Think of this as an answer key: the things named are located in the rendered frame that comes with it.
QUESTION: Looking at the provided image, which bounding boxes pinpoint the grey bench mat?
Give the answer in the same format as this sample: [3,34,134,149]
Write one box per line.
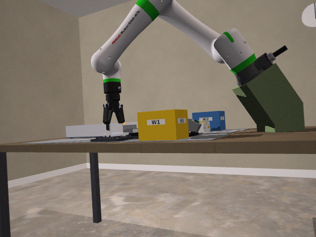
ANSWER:
[21,128,249,144]

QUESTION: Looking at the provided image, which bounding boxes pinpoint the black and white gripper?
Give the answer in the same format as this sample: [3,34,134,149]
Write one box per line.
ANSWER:
[103,93,125,137]

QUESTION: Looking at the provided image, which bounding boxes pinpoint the blue open-top bin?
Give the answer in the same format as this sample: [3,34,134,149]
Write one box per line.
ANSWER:
[192,111,226,131]

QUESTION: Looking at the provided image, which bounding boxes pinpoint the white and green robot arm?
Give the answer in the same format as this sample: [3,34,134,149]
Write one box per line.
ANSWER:
[91,0,288,94]

